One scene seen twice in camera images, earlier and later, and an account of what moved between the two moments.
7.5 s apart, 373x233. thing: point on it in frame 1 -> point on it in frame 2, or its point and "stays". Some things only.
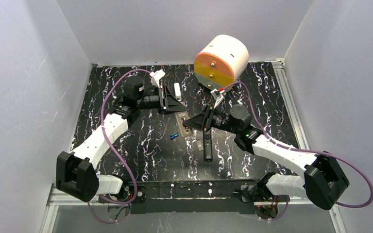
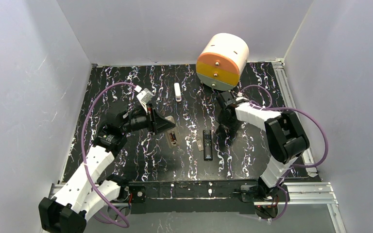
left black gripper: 165,98 -> 153,119
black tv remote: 208,147 stays
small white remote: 178,91 stays
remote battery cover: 199,143 stays
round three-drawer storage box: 222,62 stays
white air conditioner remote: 180,117 -> 172,135
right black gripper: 207,118 -> 224,127
